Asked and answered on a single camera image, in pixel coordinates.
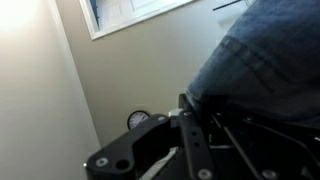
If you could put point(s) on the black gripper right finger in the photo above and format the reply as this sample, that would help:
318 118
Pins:
283 156

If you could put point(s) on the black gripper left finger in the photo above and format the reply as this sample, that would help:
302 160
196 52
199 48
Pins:
143 146

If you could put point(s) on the light blue denim trousers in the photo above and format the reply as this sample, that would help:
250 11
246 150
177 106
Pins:
266 60

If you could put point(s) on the round wall clock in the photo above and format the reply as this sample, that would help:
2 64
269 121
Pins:
136 120

